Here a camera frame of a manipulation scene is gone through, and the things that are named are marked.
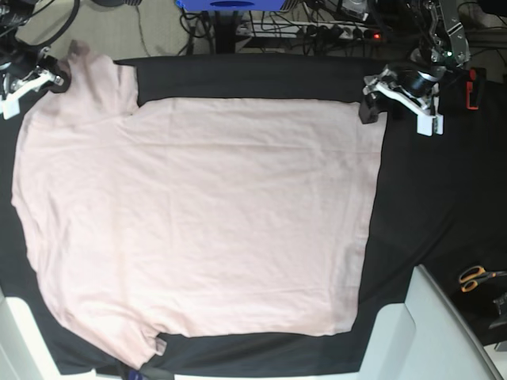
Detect blue plastic box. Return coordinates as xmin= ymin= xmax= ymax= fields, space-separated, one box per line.
xmin=175 ymin=0 xmax=285 ymax=12

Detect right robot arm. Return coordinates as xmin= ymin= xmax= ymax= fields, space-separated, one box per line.
xmin=1 ymin=1 xmax=80 ymax=106

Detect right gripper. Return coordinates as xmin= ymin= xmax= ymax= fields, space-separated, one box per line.
xmin=1 ymin=47 xmax=71 ymax=99

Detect white box right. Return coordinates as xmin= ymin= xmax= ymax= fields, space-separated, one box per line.
xmin=358 ymin=265 xmax=502 ymax=380

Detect orange handled scissors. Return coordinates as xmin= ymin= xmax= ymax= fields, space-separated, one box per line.
xmin=458 ymin=265 xmax=506 ymax=293

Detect pink T-shirt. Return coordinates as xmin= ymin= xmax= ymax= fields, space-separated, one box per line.
xmin=12 ymin=41 xmax=387 ymax=367

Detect white power strip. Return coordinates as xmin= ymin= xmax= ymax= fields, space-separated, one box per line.
xmin=236 ymin=19 xmax=375 ymax=40

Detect black table stand post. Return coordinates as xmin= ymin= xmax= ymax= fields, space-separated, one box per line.
xmin=214 ymin=11 xmax=238 ymax=55

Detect white box left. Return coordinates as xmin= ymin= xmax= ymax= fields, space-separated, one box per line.
xmin=1 ymin=293 xmax=61 ymax=380

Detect black table cloth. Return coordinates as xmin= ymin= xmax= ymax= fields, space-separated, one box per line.
xmin=0 ymin=55 xmax=507 ymax=377

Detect red black clamp right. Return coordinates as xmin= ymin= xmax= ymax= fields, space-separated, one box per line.
xmin=465 ymin=67 xmax=486 ymax=111

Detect white box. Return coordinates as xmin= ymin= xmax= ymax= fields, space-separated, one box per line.
xmin=1 ymin=293 xmax=61 ymax=380
xmin=358 ymin=265 xmax=502 ymax=380

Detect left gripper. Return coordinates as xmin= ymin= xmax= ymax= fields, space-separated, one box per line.
xmin=358 ymin=63 xmax=446 ymax=124

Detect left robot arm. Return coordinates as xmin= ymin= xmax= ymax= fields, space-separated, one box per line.
xmin=359 ymin=1 xmax=471 ymax=136

